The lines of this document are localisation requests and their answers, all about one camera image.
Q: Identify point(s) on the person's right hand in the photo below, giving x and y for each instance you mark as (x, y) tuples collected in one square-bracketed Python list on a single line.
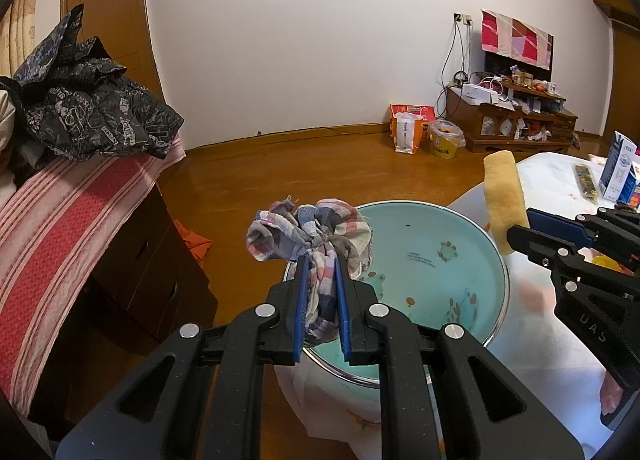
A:
[(612, 397)]

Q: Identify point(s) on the dark gold snack packet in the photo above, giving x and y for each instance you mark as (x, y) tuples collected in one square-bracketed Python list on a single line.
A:
[(586, 182)]

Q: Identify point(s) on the wooden door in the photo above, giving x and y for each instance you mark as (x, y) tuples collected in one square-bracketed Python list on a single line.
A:
[(120, 9)]

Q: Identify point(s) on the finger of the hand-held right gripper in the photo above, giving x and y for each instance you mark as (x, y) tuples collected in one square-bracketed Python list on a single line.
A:
[(540, 245), (557, 227)]

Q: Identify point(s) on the yellow plastic wrapper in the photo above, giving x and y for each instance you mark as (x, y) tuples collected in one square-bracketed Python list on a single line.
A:
[(607, 262)]

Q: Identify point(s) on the yellow foam roll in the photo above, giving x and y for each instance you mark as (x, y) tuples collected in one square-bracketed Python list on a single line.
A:
[(502, 200)]

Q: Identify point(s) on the orange cloth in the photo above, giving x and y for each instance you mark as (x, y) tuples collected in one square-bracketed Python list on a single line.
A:
[(192, 245)]

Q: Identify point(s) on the black printed jacket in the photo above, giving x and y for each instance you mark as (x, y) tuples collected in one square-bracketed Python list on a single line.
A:
[(95, 109)]

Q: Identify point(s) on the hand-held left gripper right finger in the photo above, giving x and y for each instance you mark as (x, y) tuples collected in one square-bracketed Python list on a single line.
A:
[(341, 312)]

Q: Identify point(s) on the dark wooden cabinet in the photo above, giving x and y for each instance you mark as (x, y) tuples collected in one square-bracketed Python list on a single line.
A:
[(145, 290)]

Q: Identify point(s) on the red cardboard box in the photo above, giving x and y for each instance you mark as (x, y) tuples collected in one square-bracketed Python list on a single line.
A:
[(425, 112)]

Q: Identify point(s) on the beige patterned curtain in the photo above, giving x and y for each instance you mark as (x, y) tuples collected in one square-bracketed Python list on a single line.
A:
[(30, 29)]

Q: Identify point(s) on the pink patchwork cloth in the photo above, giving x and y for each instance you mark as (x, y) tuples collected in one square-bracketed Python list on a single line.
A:
[(515, 37)]

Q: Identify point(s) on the orange and blue packet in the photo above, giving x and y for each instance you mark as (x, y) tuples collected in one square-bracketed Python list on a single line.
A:
[(634, 201)]

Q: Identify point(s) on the pink striped blanket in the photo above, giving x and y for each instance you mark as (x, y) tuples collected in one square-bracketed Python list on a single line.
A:
[(65, 240)]

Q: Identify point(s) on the blue and white milk carton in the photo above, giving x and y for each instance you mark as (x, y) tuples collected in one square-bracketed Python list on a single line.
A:
[(617, 169)]

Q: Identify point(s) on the wooden wardrobe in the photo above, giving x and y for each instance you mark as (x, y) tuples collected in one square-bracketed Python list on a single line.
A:
[(625, 64)]

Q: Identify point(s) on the yellow bucket with plastic liner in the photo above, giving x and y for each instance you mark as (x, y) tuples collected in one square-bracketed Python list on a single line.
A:
[(446, 142)]

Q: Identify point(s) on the plaid cloth rag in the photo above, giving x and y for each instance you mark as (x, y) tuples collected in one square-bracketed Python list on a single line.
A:
[(320, 240)]

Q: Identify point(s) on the beige pillow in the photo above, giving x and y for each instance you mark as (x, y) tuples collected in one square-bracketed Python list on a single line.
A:
[(6, 119)]

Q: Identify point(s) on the light blue enamel basin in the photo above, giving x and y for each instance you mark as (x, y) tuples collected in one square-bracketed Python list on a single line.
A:
[(430, 265)]

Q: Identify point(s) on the wall socket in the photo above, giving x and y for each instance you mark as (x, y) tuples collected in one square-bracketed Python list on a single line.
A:
[(463, 18)]

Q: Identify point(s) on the white printed tablecloth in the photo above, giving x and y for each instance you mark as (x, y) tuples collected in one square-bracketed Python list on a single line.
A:
[(540, 340)]

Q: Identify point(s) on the black television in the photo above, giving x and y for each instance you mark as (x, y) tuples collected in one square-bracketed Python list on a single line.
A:
[(500, 64)]

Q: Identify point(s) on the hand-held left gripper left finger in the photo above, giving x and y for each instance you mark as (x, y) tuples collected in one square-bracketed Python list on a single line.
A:
[(300, 312)]

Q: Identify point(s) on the wooden television stand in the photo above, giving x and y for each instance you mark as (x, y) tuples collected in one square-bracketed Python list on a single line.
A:
[(470, 119)]

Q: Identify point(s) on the orange and white bag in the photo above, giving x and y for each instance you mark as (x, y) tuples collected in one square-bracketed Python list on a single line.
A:
[(406, 134)]

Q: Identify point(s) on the white flat box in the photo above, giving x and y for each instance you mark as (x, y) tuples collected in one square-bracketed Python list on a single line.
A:
[(477, 93)]

